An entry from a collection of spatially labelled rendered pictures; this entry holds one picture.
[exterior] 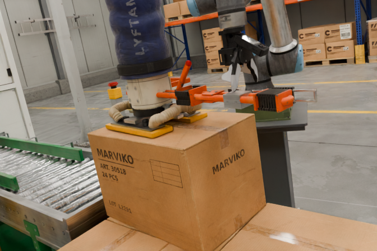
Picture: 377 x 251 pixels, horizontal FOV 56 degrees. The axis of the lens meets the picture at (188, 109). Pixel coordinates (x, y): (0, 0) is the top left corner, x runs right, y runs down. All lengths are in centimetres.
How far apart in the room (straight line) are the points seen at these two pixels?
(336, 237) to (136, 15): 105
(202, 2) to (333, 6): 859
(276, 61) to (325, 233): 97
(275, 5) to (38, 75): 1015
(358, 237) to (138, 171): 79
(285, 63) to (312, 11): 802
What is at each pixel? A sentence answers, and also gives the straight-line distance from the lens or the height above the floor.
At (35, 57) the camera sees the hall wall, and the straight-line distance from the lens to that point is 1156.
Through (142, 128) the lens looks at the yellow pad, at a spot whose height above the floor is 97.
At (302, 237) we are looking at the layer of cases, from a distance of 136.
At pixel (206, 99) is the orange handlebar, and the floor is 107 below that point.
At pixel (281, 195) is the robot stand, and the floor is 28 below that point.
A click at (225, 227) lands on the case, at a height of 60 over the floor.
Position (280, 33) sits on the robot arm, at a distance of 191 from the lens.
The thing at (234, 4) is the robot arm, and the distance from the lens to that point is 114.
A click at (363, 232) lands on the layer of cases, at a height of 54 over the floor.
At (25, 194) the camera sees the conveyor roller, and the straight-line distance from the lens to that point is 230.
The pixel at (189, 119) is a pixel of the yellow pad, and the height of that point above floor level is 96.
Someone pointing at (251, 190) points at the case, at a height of 65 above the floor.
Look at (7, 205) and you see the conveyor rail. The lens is 223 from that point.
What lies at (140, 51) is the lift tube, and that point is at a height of 126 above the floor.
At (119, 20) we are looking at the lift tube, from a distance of 136.
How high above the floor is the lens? 130
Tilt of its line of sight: 13 degrees down
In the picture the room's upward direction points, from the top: 10 degrees counter-clockwise
